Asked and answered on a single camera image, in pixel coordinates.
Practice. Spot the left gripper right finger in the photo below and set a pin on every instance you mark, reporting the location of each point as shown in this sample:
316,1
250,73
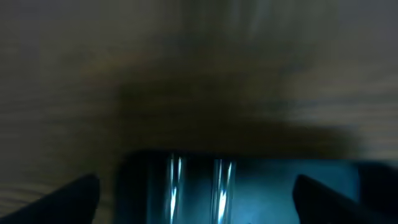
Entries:
323,208

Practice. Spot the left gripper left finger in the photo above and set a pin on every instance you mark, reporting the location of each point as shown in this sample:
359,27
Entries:
62,205

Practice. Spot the black tray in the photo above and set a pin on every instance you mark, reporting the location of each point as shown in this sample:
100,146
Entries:
267,193

